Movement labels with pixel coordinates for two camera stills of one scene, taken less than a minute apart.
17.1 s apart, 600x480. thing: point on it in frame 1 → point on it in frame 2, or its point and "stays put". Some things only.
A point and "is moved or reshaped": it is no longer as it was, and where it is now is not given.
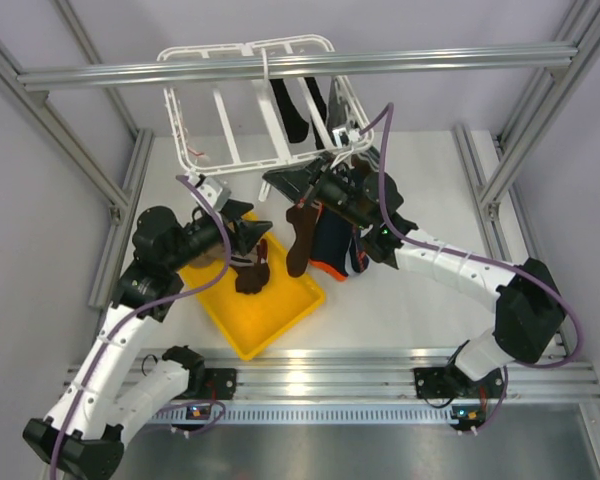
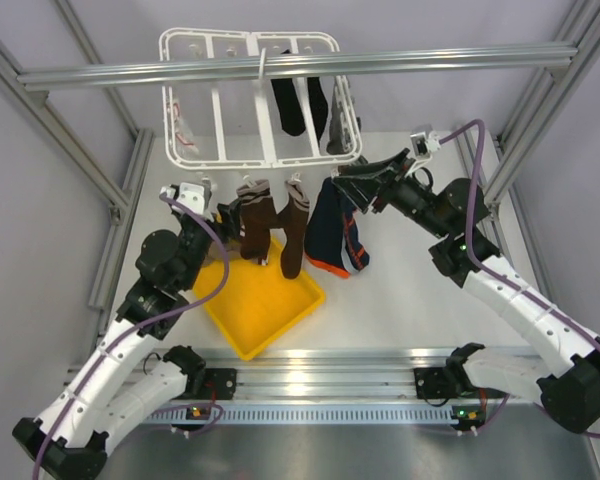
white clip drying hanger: (233, 124) is moved or reshaped
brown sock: (252, 278) → (258, 218)
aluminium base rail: (363, 373) stays put
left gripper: (247, 233) stays put
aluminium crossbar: (298, 68) stays put
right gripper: (295, 183) → (364, 190)
